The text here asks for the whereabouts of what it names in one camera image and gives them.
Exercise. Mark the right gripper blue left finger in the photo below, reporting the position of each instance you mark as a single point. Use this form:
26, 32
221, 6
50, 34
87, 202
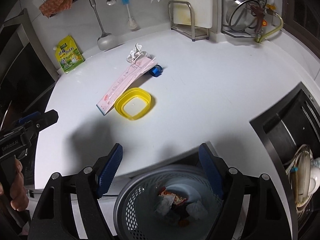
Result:
106, 168

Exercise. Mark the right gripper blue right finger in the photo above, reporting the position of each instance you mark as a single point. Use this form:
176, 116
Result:
207, 161

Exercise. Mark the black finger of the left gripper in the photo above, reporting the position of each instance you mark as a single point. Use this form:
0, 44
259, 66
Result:
46, 120

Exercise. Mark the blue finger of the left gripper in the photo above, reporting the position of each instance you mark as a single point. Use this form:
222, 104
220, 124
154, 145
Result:
32, 116

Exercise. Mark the red patterned snack wrapper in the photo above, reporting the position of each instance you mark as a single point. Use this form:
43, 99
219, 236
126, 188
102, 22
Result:
173, 197

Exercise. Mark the clear plastic bag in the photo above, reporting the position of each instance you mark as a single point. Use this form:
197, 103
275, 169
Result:
197, 210

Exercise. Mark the grey perforated trash bin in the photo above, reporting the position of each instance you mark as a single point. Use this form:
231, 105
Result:
135, 215

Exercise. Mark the black kitchen sink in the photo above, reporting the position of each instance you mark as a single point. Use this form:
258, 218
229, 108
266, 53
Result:
290, 123

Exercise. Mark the left hand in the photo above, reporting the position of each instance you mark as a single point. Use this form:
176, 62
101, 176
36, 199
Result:
18, 192

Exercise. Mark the black stove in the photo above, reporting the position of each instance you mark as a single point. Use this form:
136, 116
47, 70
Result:
27, 74

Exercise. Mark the yellow green refill pouch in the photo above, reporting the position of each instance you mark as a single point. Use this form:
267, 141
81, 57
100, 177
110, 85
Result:
67, 54

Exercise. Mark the yellow plastic lid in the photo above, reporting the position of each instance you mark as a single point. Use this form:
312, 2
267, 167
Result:
133, 104

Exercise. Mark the blue bottle cap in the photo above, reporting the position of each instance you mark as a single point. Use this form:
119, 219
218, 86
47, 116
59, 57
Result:
156, 71

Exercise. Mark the grey ladle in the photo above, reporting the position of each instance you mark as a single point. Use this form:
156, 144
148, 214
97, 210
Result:
106, 41

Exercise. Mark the stacked plates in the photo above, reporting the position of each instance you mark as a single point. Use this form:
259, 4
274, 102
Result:
298, 171

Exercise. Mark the pink flat package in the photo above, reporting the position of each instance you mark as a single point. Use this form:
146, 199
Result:
130, 75

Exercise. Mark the crumpled white paper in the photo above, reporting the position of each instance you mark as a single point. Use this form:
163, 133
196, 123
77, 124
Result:
137, 53

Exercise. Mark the white bowl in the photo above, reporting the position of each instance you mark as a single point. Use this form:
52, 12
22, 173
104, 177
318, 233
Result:
314, 176

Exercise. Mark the orange dish cloth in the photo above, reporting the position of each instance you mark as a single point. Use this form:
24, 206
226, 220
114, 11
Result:
53, 7

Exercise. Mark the steel cutting board rack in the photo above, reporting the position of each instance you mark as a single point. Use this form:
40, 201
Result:
185, 24

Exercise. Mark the blue white bottle brush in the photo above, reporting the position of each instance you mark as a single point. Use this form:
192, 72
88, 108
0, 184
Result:
132, 25

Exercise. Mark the glass pot lid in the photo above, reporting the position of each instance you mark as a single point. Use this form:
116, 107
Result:
244, 14

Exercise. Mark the white cutting board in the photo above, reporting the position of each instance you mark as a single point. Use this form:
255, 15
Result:
193, 2

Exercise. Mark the window frame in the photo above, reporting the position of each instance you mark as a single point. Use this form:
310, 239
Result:
301, 19

